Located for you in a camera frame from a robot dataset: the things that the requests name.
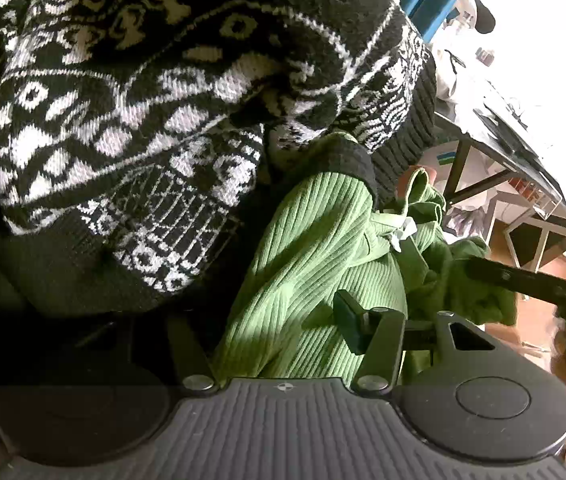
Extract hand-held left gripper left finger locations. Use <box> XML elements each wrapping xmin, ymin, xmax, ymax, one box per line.
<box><xmin>167</xmin><ymin>316</ymin><xmax>216</xmax><ymax>393</ymax></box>

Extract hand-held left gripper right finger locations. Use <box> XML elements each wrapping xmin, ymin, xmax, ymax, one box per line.
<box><xmin>333</xmin><ymin>290</ymin><xmax>511</xmax><ymax>394</ymax></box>

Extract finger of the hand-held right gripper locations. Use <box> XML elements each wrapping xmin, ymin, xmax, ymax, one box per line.
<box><xmin>464</xmin><ymin>255</ymin><xmax>566</xmax><ymax>313</ymax></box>

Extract green ribbed top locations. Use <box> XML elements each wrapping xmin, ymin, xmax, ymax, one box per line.
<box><xmin>210</xmin><ymin>132</ymin><xmax>519</xmax><ymax>381</ymax></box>

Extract black white patterned knit sweater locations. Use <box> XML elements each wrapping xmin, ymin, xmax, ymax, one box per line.
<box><xmin>0</xmin><ymin>0</ymin><xmax>439</xmax><ymax>311</ymax></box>

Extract white plastic bag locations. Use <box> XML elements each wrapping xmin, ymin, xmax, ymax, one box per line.
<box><xmin>443</xmin><ymin>187</ymin><xmax>494</xmax><ymax>236</ymax></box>

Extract black desk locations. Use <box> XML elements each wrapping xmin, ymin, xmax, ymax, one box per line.
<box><xmin>433</xmin><ymin>77</ymin><xmax>566</xmax><ymax>271</ymax></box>

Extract grey metal frame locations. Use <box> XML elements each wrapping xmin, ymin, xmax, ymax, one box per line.
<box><xmin>503</xmin><ymin>207</ymin><xmax>566</xmax><ymax>271</ymax></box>

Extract white wire basket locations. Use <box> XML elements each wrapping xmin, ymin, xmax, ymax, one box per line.
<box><xmin>510</xmin><ymin>175</ymin><xmax>564</xmax><ymax>218</ymax></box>

